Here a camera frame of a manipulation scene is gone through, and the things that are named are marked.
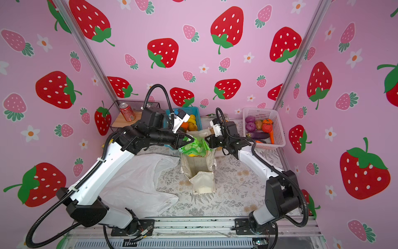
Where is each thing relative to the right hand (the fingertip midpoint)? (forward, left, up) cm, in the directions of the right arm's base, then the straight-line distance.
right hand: (205, 137), depth 83 cm
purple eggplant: (+20, -35, -17) cm, 44 cm away
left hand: (-14, +3, +15) cm, 21 cm away
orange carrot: (+21, -44, -19) cm, 53 cm away
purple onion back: (+34, -29, -16) cm, 48 cm away
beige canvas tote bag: (-9, +3, -21) cm, 23 cm away
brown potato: (+29, -35, -16) cm, 48 cm away
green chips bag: (-15, +1, +11) cm, 18 cm away
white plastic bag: (-25, +38, -19) cm, 49 cm away
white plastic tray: (+29, +4, -16) cm, 34 cm away
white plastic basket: (+41, -39, -16) cm, 59 cm away
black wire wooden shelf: (+12, +61, -4) cm, 62 cm away
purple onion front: (+26, -29, -15) cm, 41 cm away
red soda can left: (+11, +49, +5) cm, 50 cm away
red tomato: (+24, -40, -14) cm, 48 cm away
